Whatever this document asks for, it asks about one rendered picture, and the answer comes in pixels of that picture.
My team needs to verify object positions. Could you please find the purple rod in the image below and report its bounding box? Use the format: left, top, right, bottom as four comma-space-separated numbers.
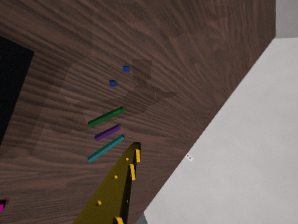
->
94, 125, 120, 141

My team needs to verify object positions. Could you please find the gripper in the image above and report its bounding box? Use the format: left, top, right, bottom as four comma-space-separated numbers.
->
72, 142, 141, 224

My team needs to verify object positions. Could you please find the small blue cube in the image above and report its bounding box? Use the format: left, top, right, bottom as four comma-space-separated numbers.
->
109, 80, 116, 87
123, 66, 129, 72

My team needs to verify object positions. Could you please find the green rod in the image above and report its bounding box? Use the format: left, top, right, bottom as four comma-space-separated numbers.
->
88, 106, 125, 128

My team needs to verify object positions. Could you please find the small magenta block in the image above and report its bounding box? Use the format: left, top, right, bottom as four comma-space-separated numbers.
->
0, 199, 6, 211

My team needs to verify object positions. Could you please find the turquoise rod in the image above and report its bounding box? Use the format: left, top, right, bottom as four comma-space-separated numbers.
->
87, 135, 125, 162

